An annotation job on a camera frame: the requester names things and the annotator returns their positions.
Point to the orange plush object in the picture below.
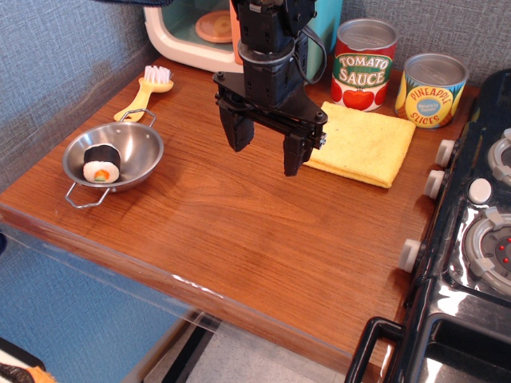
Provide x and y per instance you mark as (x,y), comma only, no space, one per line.
(15,374)

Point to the black toy stove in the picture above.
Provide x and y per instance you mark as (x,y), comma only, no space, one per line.
(457,323)

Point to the steel bowl with handles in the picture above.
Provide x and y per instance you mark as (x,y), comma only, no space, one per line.
(139,144)

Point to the plush sushi roll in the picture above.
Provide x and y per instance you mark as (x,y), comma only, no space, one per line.
(102,164)

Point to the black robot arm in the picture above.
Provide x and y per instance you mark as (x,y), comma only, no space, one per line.
(273,47)

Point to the tomato sauce can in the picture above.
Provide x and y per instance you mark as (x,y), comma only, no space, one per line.
(363,60)

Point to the orange plate in microwave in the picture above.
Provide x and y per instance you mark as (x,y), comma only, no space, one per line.
(215,27)

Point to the folded yellow towel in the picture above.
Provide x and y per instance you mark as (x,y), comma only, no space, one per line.
(364,146)

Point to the pineapple slices can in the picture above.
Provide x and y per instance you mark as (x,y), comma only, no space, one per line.
(430,89)

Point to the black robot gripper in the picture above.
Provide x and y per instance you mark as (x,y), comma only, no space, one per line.
(271,92)

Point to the teal toy microwave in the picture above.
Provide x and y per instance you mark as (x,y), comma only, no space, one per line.
(171,30)

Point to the yellow dish brush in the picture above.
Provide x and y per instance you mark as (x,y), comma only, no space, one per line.
(156,79)

